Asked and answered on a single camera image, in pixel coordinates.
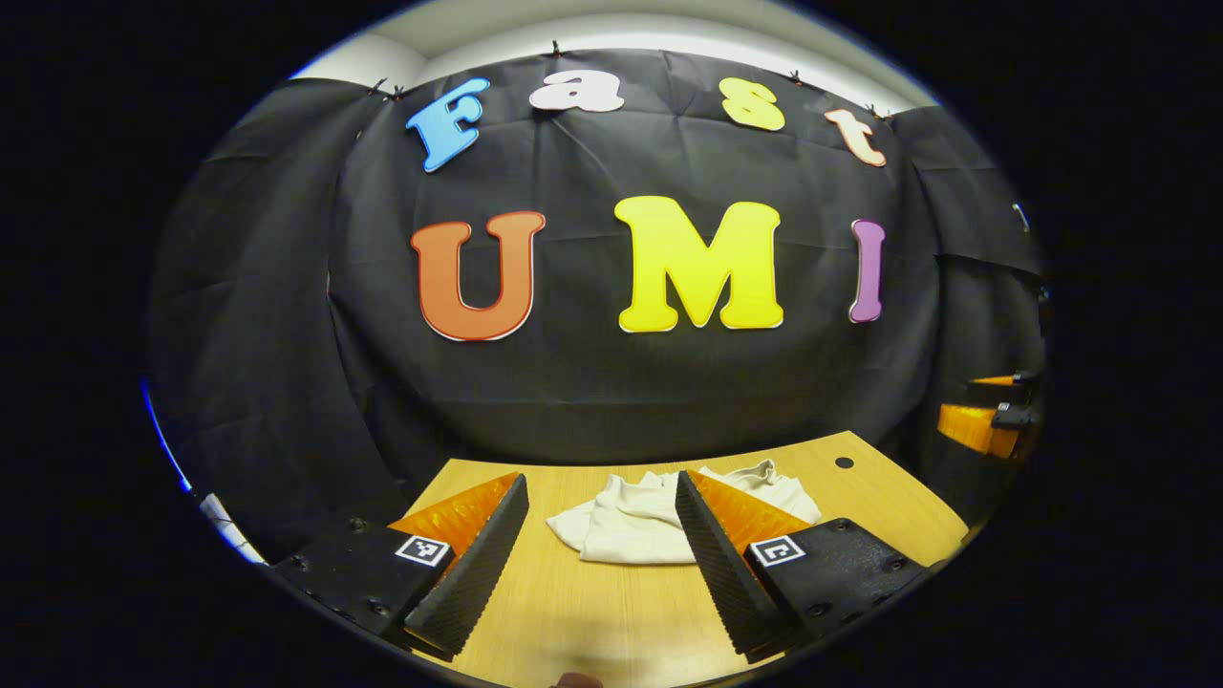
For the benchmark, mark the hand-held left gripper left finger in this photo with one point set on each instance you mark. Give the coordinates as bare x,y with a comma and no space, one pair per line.
473,583

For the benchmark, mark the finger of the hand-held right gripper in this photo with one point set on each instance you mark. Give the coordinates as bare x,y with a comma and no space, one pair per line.
996,381
965,427

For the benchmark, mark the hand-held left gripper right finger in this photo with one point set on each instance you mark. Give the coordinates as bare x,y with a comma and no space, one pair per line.
726,583

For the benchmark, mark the cream sweatshirt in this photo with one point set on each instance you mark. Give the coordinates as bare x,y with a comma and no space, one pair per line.
631,526

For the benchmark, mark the black backdrop cloth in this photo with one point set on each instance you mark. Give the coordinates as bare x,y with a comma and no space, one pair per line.
592,382

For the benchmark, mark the computer monitor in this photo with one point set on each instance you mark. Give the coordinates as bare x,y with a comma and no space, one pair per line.
159,441

